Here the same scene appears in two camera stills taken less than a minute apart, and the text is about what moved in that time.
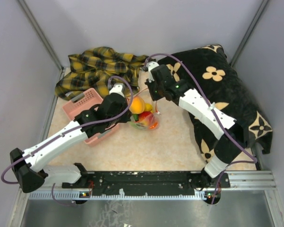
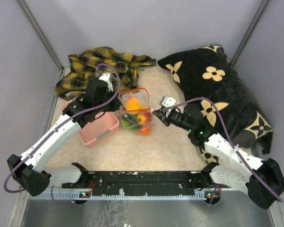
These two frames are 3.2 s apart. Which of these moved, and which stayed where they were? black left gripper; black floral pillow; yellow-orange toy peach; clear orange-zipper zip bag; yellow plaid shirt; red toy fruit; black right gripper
Moved: clear orange-zipper zip bag; black left gripper; black right gripper; red toy fruit; yellow-orange toy peach
Stayed: yellow plaid shirt; black floral pillow
